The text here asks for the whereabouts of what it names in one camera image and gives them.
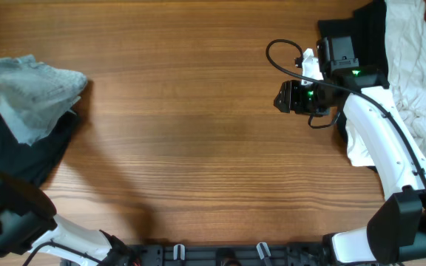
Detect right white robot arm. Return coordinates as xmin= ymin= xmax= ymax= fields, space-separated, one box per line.
xmin=274 ymin=36 xmax=426 ymax=265

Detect white t-shirt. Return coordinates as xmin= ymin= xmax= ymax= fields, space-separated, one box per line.
xmin=344 ymin=0 xmax=426 ymax=182

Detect light blue denim shorts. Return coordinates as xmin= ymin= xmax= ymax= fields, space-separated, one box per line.
xmin=0 ymin=55 xmax=88 ymax=146

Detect black garment on right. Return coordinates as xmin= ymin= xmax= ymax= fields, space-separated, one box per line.
xmin=317 ymin=0 xmax=390 ymax=173

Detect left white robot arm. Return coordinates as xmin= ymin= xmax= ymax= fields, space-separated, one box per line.
xmin=0 ymin=171 xmax=141 ymax=265

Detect folded black garment on left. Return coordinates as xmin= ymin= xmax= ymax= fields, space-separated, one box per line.
xmin=0 ymin=112 xmax=79 ymax=186

